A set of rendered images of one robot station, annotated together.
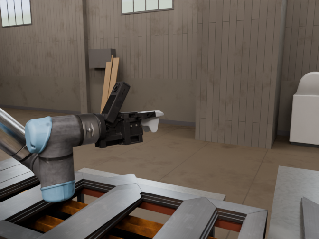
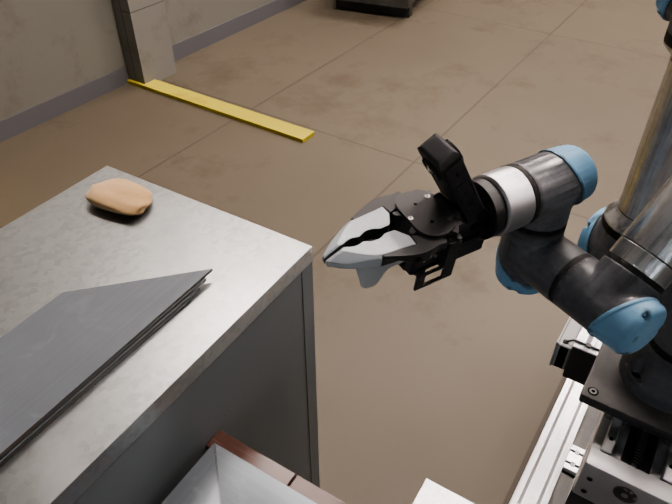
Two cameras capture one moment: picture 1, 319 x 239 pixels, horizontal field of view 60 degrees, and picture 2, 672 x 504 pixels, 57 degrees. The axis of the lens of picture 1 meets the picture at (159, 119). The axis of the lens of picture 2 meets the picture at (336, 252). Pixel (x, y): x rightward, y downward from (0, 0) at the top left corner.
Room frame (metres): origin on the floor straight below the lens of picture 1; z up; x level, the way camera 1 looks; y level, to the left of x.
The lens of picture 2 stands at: (1.26, 0.05, 1.85)
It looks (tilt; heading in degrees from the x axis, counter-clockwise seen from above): 40 degrees down; 186
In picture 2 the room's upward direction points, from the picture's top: straight up
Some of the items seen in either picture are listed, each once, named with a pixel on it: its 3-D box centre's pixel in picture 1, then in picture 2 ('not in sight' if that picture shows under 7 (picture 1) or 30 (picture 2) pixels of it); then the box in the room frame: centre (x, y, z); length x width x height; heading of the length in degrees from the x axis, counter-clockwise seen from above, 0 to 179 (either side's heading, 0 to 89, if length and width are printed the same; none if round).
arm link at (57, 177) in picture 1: (55, 173); (537, 254); (0.62, 0.25, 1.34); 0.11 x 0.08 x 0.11; 37
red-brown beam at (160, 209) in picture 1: (133, 197); not in sight; (1.61, 0.17, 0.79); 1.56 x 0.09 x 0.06; 64
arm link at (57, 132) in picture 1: (53, 134); (545, 185); (0.61, 0.24, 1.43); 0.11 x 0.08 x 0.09; 127
